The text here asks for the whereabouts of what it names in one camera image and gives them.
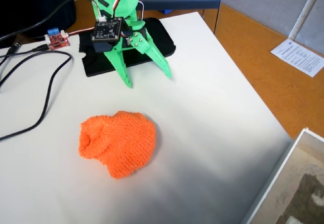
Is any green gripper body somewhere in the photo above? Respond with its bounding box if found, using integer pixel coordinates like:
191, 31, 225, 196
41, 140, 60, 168
90, 0, 150, 55

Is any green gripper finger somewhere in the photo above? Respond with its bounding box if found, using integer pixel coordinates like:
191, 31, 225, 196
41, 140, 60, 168
127, 31, 173, 81
103, 47, 134, 89

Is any pink fuzzy cloth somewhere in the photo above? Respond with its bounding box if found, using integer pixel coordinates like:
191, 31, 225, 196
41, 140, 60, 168
77, 110, 157, 180

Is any red controller board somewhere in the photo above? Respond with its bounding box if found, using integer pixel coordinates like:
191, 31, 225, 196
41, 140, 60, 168
45, 27, 72, 51

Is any dark bag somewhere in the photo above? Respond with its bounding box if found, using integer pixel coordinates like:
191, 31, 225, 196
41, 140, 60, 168
0, 0, 77, 42

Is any white printed paper sheet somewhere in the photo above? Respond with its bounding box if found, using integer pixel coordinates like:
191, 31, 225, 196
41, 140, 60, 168
270, 38, 324, 78

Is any white pole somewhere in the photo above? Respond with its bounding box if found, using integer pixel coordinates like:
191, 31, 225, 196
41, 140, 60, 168
288, 0, 324, 41

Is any white framed picture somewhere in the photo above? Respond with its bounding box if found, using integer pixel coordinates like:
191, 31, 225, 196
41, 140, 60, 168
239, 127, 324, 224

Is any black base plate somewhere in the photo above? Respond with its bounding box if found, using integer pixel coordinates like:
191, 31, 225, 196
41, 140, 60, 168
78, 17, 177, 78

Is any black camera circuit board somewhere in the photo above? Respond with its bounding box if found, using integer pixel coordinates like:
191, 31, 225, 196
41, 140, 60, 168
90, 17, 127, 52

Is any red white servo wire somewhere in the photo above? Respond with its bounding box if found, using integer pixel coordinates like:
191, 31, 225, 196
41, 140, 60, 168
66, 26, 96, 36

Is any black usb cable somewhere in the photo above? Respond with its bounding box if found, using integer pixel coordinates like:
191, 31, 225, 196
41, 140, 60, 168
0, 44, 49, 59

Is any long black camera cable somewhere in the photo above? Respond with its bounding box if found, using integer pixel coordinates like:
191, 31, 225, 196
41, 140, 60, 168
0, 0, 88, 142

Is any black power cable with plug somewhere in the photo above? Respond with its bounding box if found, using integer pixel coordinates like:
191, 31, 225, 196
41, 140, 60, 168
0, 41, 23, 67

